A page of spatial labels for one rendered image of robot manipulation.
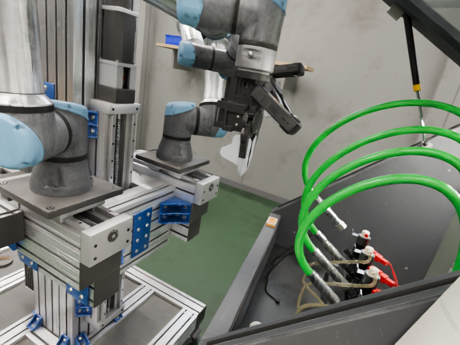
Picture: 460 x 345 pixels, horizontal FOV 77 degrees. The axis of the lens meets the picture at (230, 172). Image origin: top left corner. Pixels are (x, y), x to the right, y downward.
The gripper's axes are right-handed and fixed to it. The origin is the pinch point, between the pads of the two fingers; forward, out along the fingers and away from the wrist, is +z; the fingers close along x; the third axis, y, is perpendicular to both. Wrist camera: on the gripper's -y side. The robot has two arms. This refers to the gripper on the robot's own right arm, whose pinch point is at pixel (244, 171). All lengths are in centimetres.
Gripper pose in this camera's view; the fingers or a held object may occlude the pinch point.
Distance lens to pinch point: 61.9
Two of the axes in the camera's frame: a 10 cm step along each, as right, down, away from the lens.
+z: -1.7, 9.3, 3.1
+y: -9.3, -2.6, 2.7
